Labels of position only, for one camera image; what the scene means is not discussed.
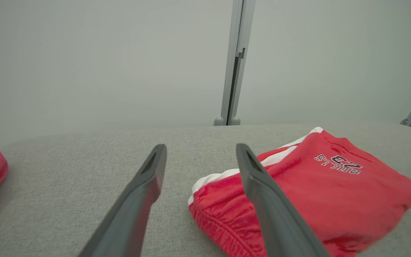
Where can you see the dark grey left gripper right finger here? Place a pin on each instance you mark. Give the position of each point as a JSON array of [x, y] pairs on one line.
[[277, 221]]

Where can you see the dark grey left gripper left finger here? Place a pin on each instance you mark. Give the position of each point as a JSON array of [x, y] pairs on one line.
[[130, 221]]

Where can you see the red Bulls shorts white trim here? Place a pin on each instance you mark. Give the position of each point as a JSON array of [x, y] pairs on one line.
[[334, 200]]

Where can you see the grey double door frame post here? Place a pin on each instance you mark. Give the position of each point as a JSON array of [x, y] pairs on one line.
[[234, 71]]

